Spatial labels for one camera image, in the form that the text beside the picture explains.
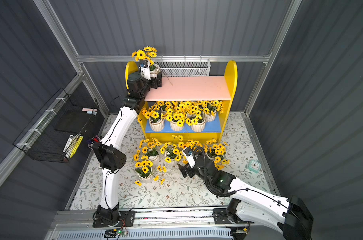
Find shelf sunflower pot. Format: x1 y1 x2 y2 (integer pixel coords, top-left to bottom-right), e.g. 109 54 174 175
137 102 165 132
132 46 160 71
166 101 186 132
135 155 165 186
185 104 206 133
203 100 223 122
181 140 204 151
160 135 184 163

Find sunflower pot taken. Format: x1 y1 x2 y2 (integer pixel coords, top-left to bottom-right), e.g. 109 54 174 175
134 138 162 162
204 139 229 170

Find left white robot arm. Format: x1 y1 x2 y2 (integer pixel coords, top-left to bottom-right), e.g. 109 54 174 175
92 71 163 228

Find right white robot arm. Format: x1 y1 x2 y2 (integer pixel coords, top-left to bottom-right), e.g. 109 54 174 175
178 155 313 240

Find white mesh desk organizer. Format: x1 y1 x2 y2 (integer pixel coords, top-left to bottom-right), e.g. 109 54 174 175
156 62 211 77

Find yellow wooden shelf unit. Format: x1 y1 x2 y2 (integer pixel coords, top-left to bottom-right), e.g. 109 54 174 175
110 61 238 144

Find small teal alarm clock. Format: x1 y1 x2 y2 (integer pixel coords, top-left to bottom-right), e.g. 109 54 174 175
247 159 261 174

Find pink metal pen bucket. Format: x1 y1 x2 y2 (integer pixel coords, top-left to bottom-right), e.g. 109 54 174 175
87 135 101 149

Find yellow marker in basket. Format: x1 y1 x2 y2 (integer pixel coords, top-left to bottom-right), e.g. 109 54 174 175
66 135 84 159

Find white marker in basket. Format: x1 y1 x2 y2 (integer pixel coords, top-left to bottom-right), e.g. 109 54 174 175
63 135 74 153

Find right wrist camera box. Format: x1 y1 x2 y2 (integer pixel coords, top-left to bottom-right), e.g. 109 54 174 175
182 147 195 168

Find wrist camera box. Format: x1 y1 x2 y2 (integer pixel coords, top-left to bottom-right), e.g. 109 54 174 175
182 147 195 168
139 60 151 81

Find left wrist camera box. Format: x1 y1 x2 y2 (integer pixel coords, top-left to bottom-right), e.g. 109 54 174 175
139 60 151 81

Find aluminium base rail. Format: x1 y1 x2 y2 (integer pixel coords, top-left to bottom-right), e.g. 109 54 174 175
49 204 293 240

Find black wire wall basket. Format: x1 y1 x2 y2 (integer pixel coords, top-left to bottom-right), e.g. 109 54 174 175
13 92 102 164

